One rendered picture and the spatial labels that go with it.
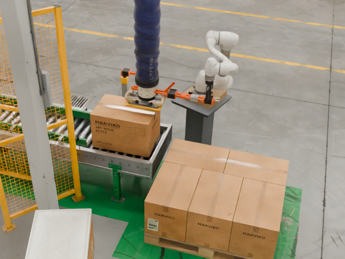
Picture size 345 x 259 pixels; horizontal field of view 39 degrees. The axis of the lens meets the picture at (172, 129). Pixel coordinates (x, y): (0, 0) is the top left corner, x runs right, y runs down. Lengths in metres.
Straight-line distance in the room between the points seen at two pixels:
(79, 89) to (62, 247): 3.93
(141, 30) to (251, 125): 2.63
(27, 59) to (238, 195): 2.20
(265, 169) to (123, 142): 1.42
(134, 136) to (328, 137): 2.74
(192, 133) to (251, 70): 2.42
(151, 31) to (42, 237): 1.93
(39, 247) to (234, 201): 1.83
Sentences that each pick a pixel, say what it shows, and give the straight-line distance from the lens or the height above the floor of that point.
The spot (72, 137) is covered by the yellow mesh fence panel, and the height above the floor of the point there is 0.81.
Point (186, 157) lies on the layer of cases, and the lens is 4.83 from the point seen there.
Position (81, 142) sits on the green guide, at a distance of 4.97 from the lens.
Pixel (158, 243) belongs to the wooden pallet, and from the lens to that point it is 4.68.
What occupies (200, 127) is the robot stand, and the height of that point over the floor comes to 0.45.
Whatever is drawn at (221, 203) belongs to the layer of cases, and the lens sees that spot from 4.37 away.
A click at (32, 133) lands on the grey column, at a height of 1.31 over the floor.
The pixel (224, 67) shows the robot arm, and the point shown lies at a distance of 4.30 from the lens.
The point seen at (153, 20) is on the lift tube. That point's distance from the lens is 4.19.
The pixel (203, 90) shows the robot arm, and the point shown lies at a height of 0.90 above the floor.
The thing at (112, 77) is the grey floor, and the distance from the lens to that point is 7.29.
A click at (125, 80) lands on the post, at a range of 5.23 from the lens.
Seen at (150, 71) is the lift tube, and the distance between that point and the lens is 4.41.
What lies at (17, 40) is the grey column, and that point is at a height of 2.10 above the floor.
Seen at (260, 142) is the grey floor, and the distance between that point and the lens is 6.08.
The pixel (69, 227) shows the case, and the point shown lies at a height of 1.02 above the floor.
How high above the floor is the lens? 3.56
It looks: 35 degrees down
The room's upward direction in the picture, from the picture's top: 2 degrees clockwise
